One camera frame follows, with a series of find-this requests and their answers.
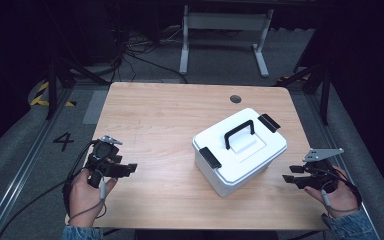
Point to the person's right hand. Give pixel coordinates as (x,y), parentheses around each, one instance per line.
(340,198)

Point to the metal floor rail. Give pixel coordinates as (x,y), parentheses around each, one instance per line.
(333,140)
(23,166)

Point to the person's left hand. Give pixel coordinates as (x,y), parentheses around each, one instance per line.
(83,197)

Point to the black tripod stand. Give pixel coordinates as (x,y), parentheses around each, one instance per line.
(51,90)
(325,96)

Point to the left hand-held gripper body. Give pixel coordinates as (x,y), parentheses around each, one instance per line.
(104,156)

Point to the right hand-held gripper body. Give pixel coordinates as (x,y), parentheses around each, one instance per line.
(320,174)

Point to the white plastic storage box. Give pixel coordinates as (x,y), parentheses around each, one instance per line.
(213,176)

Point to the white metal table frame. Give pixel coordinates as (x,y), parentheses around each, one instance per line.
(226,20)

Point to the yellow black floor tape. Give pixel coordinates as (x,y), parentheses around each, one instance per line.
(40,96)

